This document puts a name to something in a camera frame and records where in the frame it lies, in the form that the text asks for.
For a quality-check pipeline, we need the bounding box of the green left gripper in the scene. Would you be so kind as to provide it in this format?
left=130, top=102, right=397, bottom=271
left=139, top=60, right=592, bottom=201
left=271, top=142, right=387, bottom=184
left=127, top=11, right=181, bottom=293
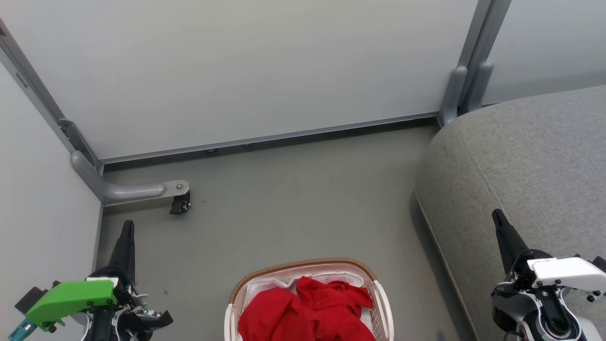
left=26, top=220, right=145, bottom=333

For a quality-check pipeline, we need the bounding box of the grey metal partition leg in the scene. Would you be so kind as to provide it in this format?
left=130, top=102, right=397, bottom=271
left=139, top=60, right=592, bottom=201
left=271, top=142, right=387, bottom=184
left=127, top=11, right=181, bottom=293
left=0, top=19, right=190, bottom=207

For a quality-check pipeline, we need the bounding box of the white laundry basket brown rim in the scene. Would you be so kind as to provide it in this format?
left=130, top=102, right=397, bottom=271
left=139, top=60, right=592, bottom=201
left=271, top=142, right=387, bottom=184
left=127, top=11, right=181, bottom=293
left=224, top=258, right=394, bottom=341

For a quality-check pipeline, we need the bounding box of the grey fabric sofa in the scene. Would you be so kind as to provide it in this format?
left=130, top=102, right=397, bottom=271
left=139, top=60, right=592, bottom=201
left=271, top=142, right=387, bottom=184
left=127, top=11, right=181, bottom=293
left=414, top=85, right=606, bottom=341

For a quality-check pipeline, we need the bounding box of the grey metal partition rail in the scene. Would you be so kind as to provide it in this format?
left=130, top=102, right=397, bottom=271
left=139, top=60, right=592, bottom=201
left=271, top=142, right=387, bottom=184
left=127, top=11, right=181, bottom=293
left=98, top=111, right=442, bottom=164

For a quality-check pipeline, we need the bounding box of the left cable with teal connector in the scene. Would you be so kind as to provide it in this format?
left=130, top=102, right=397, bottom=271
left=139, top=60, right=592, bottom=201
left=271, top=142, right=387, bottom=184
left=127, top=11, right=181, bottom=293
left=7, top=317, right=37, bottom=341

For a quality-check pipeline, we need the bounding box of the red shirt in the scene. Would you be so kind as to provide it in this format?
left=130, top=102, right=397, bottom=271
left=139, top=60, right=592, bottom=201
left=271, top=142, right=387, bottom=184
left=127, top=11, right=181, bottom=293
left=238, top=277, right=377, bottom=341

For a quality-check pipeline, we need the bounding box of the white basket liner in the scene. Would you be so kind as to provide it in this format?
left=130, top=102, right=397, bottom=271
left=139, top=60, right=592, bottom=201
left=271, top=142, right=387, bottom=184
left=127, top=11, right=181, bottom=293
left=241, top=270, right=375, bottom=315

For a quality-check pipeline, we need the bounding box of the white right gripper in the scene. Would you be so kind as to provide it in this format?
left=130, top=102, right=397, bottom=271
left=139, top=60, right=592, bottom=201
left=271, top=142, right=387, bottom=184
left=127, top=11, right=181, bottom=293
left=491, top=209, right=606, bottom=304

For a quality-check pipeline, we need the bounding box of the black caster wheel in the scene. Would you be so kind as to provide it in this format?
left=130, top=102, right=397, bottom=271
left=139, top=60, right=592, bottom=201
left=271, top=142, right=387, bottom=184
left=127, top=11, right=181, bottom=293
left=169, top=191, right=191, bottom=216

